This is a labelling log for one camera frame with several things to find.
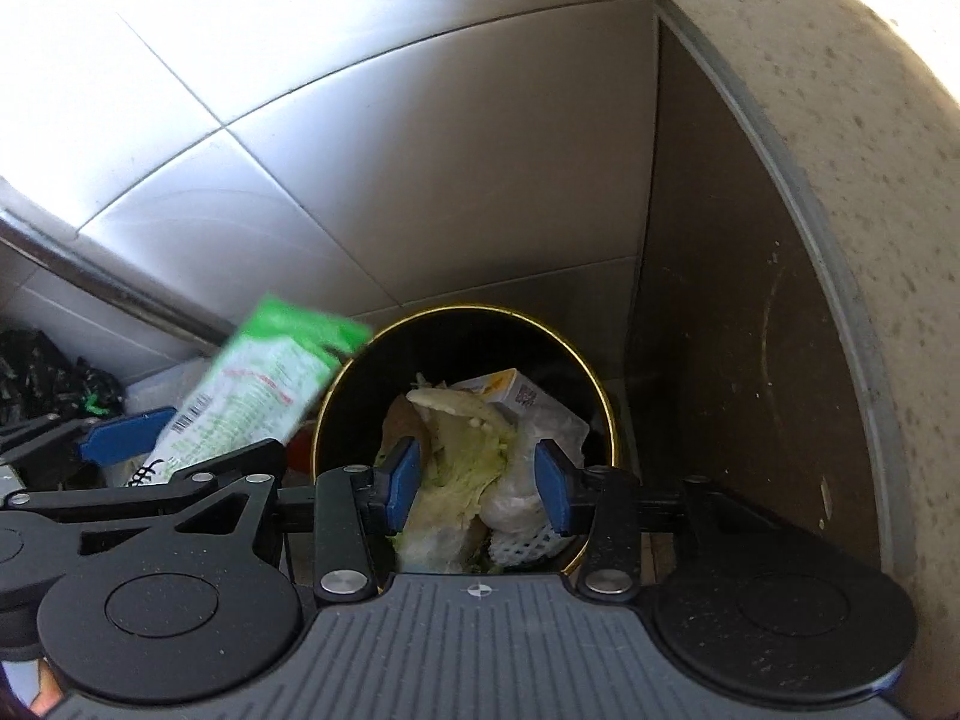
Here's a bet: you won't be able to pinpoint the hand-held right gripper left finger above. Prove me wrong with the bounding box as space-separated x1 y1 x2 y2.
161 436 422 602

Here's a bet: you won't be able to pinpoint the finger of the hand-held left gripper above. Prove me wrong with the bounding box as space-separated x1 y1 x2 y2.
0 441 287 522
0 406 179 470

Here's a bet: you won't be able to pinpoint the white plastic tub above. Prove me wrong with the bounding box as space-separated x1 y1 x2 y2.
120 360 211 421

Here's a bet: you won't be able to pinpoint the green white noodle packet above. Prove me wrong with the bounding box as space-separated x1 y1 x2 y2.
139 294 376 492

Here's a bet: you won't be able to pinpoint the clear plastic bag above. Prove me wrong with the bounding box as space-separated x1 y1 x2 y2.
480 397 590 533

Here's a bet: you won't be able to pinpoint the black plastic bag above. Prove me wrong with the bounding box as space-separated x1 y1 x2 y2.
0 328 125 421

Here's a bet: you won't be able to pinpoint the napa cabbage leaves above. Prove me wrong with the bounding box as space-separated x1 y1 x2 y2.
373 386 526 575

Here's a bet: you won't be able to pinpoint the red plastic thing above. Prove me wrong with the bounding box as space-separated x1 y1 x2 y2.
285 420 320 485

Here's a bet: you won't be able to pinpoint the torn orange white cardboard box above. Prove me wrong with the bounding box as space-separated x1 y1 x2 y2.
450 367 542 428

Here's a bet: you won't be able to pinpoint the dark brown cabinet panel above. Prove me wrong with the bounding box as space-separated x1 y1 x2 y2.
626 4 882 567

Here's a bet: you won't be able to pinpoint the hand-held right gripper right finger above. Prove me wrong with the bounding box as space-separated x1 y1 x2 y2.
534 439 758 601

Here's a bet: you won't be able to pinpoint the steel pipe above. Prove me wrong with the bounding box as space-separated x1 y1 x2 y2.
0 206 237 350

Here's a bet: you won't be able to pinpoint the small white foam fruit net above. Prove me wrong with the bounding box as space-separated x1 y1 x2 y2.
487 521 562 565

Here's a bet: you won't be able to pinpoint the black trash bin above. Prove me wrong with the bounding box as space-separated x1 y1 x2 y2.
310 304 623 578

